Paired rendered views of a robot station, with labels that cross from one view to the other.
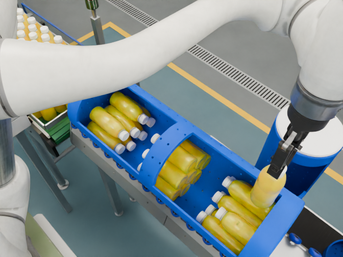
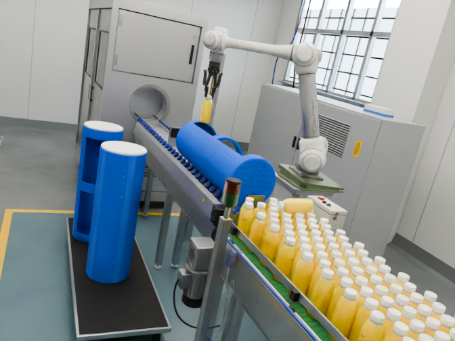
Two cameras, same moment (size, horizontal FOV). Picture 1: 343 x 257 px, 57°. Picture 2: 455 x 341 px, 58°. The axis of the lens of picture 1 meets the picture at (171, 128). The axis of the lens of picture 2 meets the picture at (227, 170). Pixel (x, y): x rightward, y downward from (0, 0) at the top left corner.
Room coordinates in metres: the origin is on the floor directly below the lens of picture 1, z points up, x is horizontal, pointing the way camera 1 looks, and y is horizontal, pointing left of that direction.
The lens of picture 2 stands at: (2.88, 0.89, 1.71)
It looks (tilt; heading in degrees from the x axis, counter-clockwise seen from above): 16 degrees down; 200
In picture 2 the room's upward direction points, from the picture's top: 12 degrees clockwise
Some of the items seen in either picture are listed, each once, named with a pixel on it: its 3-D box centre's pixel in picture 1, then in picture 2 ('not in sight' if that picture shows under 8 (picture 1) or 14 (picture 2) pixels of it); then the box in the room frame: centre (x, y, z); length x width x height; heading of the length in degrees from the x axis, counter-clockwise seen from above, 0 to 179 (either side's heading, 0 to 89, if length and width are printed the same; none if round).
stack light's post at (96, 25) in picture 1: (111, 90); (201, 334); (1.45, 0.40, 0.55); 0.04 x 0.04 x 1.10; 48
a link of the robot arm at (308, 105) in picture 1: (319, 93); (216, 57); (0.38, -0.26, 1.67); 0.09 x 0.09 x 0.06
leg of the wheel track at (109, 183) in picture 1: (112, 192); not in sight; (0.83, 0.35, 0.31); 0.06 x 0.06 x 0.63; 48
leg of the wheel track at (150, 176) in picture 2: not in sight; (149, 187); (-0.48, -1.11, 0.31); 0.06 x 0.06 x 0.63; 48
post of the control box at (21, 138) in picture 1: (45, 174); not in sight; (0.85, 0.70, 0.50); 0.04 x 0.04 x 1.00; 48
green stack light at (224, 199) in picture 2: (91, 2); (229, 197); (1.45, 0.40, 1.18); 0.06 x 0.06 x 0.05
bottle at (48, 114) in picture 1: (45, 104); not in sight; (0.95, 0.58, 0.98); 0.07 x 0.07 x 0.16
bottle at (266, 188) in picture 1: (268, 184); (206, 109); (0.38, -0.26, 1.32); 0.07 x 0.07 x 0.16
